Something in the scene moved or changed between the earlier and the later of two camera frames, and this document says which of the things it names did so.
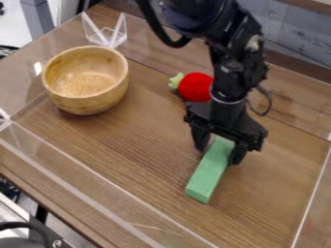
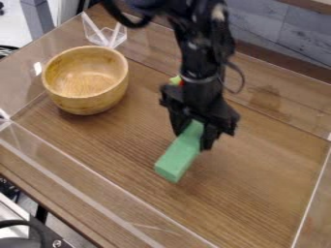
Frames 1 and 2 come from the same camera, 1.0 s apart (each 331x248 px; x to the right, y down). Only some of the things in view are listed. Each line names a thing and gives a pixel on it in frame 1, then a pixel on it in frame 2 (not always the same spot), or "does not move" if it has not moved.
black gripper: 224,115 to 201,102
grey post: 37,16 does not move
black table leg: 41,213 does not move
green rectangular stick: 204,181 to 177,157
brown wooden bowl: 85,78 does not move
